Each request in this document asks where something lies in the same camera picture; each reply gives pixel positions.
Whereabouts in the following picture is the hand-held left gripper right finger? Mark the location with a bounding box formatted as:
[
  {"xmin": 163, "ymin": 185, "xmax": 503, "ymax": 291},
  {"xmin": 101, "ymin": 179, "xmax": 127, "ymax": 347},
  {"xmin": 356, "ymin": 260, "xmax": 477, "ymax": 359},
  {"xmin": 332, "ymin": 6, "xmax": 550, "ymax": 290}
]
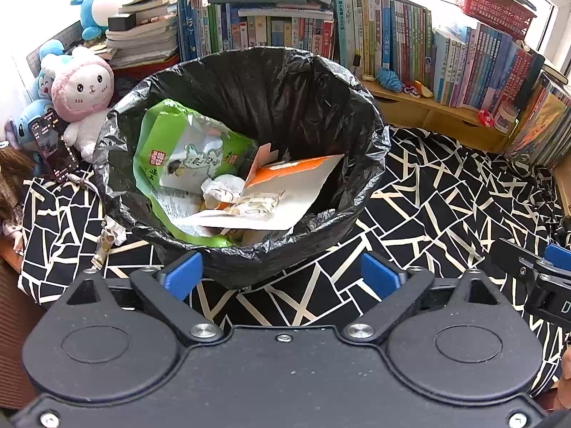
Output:
[{"xmin": 343, "ymin": 253, "xmax": 499, "ymax": 346}]

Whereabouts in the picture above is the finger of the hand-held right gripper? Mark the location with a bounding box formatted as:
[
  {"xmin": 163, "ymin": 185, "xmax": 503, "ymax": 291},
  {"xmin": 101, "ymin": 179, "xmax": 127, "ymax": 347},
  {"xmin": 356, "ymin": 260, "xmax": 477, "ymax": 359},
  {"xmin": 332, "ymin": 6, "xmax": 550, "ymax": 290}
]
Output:
[
  {"xmin": 494, "ymin": 236, "xmax": 549, "ymax": 290},
  {"xmin": 544, "ymin": 243, "xmax": 571, "ymax": 272}
]

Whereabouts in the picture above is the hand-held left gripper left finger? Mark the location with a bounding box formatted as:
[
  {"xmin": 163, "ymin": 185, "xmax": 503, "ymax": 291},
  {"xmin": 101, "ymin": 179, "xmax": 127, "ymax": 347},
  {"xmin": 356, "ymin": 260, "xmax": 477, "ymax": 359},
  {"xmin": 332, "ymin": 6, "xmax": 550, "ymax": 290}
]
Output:
[{"xmin": 67, "ymin": 251, "xmax": 224, "ymax": 346}]

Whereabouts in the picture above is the green seaweed snack bag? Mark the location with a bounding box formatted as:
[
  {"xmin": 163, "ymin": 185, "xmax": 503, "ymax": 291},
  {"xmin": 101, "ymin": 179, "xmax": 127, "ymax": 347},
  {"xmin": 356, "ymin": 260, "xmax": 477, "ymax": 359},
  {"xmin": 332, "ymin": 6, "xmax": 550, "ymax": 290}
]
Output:
[{"xmin": 134, "ymin": 98, "xmax": 259, "ymax": 248}]

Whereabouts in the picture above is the bin with black plastic liner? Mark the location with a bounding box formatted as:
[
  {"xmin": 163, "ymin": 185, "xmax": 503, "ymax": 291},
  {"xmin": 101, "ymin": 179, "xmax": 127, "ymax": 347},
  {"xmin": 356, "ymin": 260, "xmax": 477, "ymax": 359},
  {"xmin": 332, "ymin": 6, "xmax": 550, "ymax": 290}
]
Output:
[{"xmin": 91, "ymin": 46, "xmax": 393, "ymax": 290}]

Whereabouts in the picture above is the black white patterned cloth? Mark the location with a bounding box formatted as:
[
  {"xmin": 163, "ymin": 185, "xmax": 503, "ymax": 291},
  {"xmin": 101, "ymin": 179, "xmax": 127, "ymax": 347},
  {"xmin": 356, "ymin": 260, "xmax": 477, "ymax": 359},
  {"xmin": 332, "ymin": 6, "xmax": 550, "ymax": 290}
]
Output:
[{"xmin": 18, "ymin": 125, "xmax": 571, "ymax": 397}]

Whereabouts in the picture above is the small crumpled snack wrapper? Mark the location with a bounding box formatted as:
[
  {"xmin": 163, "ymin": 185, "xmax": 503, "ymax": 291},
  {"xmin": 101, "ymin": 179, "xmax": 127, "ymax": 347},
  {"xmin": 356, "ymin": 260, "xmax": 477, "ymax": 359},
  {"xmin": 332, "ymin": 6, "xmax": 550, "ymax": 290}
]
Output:
[{"xmin": 91, "ymin": 216, "xmax": 128, "ymax": 270}]

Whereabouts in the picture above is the crumpled white tissue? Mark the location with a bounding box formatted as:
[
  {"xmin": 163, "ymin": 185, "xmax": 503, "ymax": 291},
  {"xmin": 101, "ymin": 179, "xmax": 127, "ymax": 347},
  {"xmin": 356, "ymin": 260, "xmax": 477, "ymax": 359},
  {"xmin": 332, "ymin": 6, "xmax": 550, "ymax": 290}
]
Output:
[{"xmin": 201, "ymin": 174, "xmax": 246, "ymax": 210}]

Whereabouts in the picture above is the cream printed snack wrapper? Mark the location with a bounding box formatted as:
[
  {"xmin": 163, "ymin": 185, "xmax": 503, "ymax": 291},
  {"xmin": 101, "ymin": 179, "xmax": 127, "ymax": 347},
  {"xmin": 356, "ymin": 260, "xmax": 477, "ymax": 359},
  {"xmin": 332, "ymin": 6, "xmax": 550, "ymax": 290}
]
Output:
[{"xmin": 223, "ymin": 189, "xmax": 286, "ymax": 219}]

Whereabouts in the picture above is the orange white cardboard envelope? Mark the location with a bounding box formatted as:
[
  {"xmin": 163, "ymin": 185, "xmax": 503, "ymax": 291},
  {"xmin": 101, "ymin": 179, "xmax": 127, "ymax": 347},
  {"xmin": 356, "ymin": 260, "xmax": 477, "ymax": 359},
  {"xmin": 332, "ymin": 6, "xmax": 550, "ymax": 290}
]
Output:
[{"xmin": 192, "ymin": 154, "xmax": 346, "ymax": 231}]

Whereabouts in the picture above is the small white jar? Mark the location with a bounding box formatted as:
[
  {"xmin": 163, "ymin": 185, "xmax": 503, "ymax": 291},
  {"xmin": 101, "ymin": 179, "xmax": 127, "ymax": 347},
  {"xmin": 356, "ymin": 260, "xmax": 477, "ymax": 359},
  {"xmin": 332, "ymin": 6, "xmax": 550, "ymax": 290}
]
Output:
[{"xmin": 493, "ymin": 100, "xmax": 520, "ymax": 133}]

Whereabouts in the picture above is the pink cardboard piece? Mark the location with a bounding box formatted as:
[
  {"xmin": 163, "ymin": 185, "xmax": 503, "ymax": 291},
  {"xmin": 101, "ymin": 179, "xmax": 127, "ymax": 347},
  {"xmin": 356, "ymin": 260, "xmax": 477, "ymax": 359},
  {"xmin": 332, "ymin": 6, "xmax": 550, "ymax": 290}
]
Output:
[{"xmin": 245, "ymin": 143, "xmax": 286, "ymax": 174}]

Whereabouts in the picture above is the wooden shelf unit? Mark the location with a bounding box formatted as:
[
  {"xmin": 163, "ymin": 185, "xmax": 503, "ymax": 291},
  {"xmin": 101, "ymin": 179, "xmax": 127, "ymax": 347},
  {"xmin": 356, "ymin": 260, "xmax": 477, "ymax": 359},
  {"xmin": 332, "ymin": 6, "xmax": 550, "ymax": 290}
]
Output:
[{"xmin": 363, "ymin": 79, "xmax": 520, "ymax": 154}]

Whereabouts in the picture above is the brown ribbed suitcase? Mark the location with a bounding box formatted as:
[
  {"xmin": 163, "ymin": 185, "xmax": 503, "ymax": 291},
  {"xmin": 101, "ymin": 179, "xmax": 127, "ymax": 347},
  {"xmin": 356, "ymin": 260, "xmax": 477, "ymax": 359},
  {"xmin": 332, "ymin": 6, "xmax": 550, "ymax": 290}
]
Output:
[{"xmin": 0, "ymin": 250, "xmax": 59, "ymax": 411}]

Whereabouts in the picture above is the black smartphone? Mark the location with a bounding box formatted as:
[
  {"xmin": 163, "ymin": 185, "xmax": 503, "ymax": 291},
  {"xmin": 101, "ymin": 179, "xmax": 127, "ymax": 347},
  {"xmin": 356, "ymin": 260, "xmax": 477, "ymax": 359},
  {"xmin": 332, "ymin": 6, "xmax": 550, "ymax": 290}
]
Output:
[{"xmin": 33, "ymin": 111, "xmax": 81, "ymax": 183}]

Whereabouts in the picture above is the orange white small toy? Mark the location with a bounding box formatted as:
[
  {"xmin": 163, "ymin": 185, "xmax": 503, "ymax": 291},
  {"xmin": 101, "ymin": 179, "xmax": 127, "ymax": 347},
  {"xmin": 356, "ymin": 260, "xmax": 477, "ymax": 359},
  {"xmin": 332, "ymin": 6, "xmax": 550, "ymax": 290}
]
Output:
[{"xmin": 401, "ymin": 81, "xmax": 434, "ymax": 99}]

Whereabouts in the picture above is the blue yarn bundle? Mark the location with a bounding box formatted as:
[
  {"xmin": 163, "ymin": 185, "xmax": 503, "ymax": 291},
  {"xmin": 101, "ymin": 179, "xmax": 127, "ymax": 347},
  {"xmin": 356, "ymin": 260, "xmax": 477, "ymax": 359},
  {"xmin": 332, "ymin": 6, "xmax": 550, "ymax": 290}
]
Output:
[{"xmin": 375, "ymin": 67, "xmax": 404, "ymax": 92}]

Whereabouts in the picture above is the brown haired doll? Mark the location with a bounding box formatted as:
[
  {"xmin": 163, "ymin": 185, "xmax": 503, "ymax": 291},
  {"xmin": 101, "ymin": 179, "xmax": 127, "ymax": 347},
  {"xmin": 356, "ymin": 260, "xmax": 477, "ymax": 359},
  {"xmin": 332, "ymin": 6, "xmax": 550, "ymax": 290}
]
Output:
[{"xmin": 0, "ymin": 143, "xmax": 36, "ymax": 255}]

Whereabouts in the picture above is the dark red box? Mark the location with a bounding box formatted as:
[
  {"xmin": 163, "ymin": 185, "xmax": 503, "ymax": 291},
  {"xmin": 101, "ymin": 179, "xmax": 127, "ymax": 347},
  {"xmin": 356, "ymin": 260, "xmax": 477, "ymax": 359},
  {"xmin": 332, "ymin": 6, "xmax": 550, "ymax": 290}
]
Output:
[{"xmin": 111, "ymin": 56, "xmax": 181, "ymax": 78}]

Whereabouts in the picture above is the pink white bunny plush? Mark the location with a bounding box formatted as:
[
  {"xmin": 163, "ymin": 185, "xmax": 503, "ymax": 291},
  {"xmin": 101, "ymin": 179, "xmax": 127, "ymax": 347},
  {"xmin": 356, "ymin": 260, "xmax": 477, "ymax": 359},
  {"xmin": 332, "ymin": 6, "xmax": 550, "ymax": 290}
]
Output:
[{"xmin": 51, "ymin": 47, "xmax": 114, "ymax": 161}]

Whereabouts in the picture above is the blue cat plush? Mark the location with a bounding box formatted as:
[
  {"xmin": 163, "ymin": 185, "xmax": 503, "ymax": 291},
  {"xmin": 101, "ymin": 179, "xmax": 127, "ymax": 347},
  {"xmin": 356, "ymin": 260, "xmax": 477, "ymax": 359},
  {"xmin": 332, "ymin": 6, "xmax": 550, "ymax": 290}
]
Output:
[{"xmin": 31, "ymin": 39, "xmax": 74, "ymax": 103}]

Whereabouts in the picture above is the row of upright books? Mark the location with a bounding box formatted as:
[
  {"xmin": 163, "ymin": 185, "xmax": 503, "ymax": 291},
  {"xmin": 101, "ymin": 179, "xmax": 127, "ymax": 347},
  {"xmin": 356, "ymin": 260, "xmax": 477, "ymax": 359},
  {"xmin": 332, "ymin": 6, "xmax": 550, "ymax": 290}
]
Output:
[{"xmin": 176, "ymin": 0, "xmax": 571, "ymax": 170}]

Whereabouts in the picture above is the stack of worn books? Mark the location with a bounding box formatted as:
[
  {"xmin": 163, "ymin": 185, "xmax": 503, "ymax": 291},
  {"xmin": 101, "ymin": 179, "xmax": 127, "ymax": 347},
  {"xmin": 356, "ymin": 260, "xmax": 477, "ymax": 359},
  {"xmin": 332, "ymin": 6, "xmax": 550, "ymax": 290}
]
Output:
[{"xmin": 105, "ymin": 0, "xmax": 181, "ymax": 70}]

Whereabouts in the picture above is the red plastic basket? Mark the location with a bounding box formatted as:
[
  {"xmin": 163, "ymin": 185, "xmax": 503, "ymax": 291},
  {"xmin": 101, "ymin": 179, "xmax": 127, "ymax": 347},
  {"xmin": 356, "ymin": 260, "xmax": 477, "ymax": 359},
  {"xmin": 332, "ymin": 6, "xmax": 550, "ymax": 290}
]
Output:
[{"xmin": 461, "ymin": 0, "xmax": 538, "ymax": 41}]

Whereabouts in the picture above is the small black box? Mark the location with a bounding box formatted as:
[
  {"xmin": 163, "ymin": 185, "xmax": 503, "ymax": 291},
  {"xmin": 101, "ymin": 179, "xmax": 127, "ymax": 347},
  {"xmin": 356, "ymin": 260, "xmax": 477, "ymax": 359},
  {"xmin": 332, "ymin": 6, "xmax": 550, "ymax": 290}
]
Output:
[{"xmin": 107, "ymin": 12, "xmax": 137, "ymax": 32}]

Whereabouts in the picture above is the gridded cutting mat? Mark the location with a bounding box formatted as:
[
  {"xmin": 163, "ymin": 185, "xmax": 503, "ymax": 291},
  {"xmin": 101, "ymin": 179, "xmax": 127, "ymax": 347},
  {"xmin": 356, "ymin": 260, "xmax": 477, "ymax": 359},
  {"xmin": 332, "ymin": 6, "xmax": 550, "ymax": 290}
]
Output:
[{"xmin": 24, "ymin": 31, "xmax": 76, "ymax": 76}]

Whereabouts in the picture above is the blue white round plush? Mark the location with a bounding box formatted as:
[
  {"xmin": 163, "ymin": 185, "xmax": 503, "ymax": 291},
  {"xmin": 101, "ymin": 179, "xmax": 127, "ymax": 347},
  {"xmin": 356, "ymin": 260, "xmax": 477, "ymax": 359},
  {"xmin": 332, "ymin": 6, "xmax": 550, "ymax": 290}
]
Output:
[{"xmin": 71, "ymin": 0, "xmax": 132, "ymax": 41}]

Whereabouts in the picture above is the spiral bound notebook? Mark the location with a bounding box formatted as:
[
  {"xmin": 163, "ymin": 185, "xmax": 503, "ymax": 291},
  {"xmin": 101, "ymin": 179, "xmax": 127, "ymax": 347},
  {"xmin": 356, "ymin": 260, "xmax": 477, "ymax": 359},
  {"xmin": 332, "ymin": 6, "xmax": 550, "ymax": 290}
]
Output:
[{"xmin": 238, "ymin": 6, "xmax": 336, "ymax": 22}]

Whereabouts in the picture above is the phone charging cable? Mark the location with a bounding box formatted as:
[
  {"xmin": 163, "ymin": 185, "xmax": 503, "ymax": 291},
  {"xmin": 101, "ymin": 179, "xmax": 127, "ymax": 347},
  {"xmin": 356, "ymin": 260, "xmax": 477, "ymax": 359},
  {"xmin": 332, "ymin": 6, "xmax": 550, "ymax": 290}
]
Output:
[{"xmin": 67, "ymin": 170, "xmax": 101, "ymax": 190}]

